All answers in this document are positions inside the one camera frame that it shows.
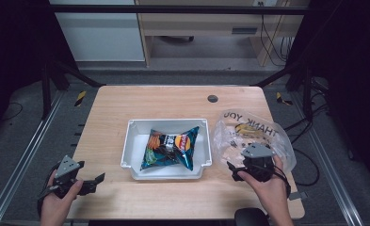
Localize white cabinet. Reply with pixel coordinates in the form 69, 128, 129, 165
49, 0, 147, 63

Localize person's left hand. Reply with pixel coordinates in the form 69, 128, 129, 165
40, 170, 85, 220

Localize black metal stand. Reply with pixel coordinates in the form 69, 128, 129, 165
250, 59, 314, 122
40, 58, 107, 121

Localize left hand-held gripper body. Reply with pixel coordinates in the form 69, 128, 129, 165
37, 154, 87, 201

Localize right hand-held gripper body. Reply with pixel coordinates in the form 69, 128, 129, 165
241, 142, 277, 184

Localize black horizontal frame bar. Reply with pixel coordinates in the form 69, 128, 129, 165
49, 4, 310, 15

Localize aluminium rail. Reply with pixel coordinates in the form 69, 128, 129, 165
0, 89, 65, 226
290, 91, 366, 226

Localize person's right hand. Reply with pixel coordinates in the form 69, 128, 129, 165
236, 154, 293, 212

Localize white plastic bin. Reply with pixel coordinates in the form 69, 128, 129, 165
120, 118, 213, 181

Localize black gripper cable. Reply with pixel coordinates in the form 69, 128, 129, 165
272, 164, 293, 200

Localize black hanging cables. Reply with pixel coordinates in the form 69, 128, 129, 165
258, 1, 296, 68

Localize black chair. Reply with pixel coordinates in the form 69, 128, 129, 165
233, 207, 270, 226

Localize clear plastic bag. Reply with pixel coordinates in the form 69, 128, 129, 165
212, 108, 298, 173

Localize blue chip bag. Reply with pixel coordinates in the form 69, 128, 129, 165
140, 125, 201, 172

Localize grey metal tab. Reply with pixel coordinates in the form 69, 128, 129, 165
288, 191, 309, 202

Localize yellow black tape strip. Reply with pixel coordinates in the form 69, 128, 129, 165
275, 91, 294, 106
73, 89, 88, 108

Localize light wooden desk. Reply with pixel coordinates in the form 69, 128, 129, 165
135, 0, 311, 68

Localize black floor cables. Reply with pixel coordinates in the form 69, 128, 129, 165
282, 77, 332, 187

